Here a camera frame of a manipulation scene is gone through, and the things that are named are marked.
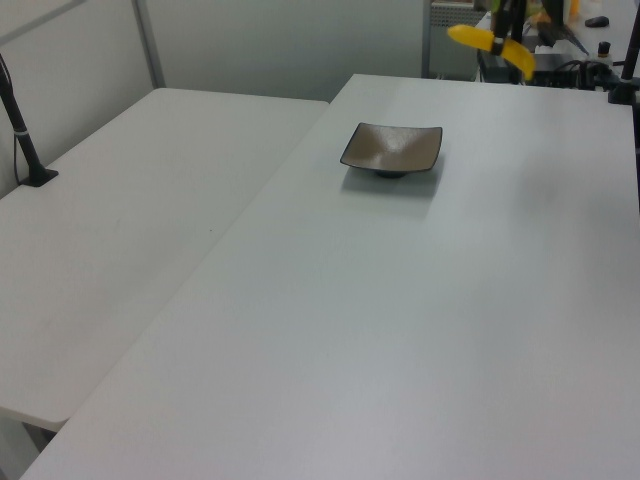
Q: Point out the black gripper finger with white tip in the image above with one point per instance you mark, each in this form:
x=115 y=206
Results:
x=500 y=25

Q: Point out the yellow banana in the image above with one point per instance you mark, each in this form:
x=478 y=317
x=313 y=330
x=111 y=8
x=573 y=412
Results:
x=470 y=36

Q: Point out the square brown ceramic plate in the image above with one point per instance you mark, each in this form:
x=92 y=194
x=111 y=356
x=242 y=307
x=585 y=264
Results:
x=390 y=147

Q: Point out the black vertical pole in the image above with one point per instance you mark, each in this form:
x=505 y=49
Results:
x=518 y=20

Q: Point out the grey box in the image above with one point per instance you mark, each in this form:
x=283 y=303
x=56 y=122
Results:
x=495 y=70

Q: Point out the black monitor stand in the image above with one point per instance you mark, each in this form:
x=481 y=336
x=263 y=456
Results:
x=557 y=27

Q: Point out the perforated grey metal cabinet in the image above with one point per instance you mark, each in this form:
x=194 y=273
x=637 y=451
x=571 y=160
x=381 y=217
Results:
x=445 y=55

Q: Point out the black electronics box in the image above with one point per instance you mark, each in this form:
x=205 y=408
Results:
x=555 y=70

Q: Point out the orange bottle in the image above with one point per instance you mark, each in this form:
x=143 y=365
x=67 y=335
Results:
x=574 y=9

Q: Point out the black computer mouse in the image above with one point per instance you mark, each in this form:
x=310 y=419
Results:
x=597 y=21

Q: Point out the white device with black knob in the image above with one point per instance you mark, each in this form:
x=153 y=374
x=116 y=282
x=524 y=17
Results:
x=602 y=55

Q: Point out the black clamped camera stand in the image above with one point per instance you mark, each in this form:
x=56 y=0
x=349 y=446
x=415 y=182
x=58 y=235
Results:
x=627 y=65

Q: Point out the black camera stand with base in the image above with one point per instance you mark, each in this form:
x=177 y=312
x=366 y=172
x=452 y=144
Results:
x=22 y=140

